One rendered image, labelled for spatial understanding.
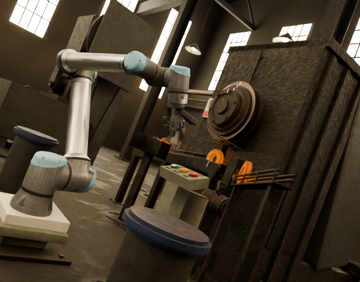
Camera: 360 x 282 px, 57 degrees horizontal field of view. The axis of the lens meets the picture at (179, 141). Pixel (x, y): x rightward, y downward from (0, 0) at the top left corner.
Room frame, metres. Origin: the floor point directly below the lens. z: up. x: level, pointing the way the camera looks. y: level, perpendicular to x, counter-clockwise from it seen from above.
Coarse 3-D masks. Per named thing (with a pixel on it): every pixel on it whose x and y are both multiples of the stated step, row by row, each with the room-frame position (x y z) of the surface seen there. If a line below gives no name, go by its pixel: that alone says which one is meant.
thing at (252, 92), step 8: (224, 88) 2.58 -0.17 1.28; (248, 88) 2.37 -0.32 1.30; (256, 96) 2.33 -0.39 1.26; (256, 104) 2.30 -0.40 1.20; (256, 112) 2.29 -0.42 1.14; (208, 120) 2.61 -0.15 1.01; (248, 120) 2.27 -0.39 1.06; (208, 128) 2.58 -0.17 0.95; (240, 128) 2.30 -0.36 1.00; (248, 128) 2.31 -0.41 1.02; (216, 136) 2.48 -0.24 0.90; (224, 136) 2.41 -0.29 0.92; (232, 136) 2.34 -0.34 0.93; (240, 136) 2.35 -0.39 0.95
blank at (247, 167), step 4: (244, 164) 1.98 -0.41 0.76; (248, 164) 1.91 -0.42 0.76; (252, 164) 1.92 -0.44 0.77; (244, 168) 1.94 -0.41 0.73; (248, 168) 1.89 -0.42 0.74; (240, 172) 2.00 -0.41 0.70; (244, 172) 1.90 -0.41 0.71; (248, 172) 1.88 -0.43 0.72; (248, 176) 1.88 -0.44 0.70; (240, 180) 1.92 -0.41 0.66; (244, 180) 1.89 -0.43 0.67
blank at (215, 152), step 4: (212, 152) 2.49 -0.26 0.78; (216, 152) 2.46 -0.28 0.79; (220, 152) 2.43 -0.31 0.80; (208, 156) 2.51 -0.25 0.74; (212, 156) 2.49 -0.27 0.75; (216, 156) 2.45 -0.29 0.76; (220, 156) 2.41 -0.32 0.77; (212, 160) 2.50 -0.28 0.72; (216, 160) 2.43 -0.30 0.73; (220, 160) 2.40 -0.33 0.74
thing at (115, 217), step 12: (132, 144) 2.72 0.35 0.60; (144, 144) 2.85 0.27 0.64; (156, 144) 2.82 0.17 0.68; (168, 144) 2.71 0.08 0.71; (144, 156) 2.70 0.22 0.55; (156, 156) 2.80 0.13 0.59; (144, 168) 2.68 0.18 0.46; (132, 192) 2.69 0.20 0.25; (132, 204) 2.70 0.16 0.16; (108, 216) 2.67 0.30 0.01; (120, 216) 2.69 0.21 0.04
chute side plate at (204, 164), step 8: (136, 152) 3.34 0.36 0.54; (144, 152) 3.21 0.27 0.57; (160, 160) 2.95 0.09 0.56; (168, 160) 2.86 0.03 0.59; (176, 160) 2.76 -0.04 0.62; (184, 160) 2.68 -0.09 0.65; (192, 160) 2.60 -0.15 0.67; (200, 160) 2.52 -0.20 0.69; (200, 168) 2.49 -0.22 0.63; (208, 168) 2.42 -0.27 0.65; (216, 168) 2.36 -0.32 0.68
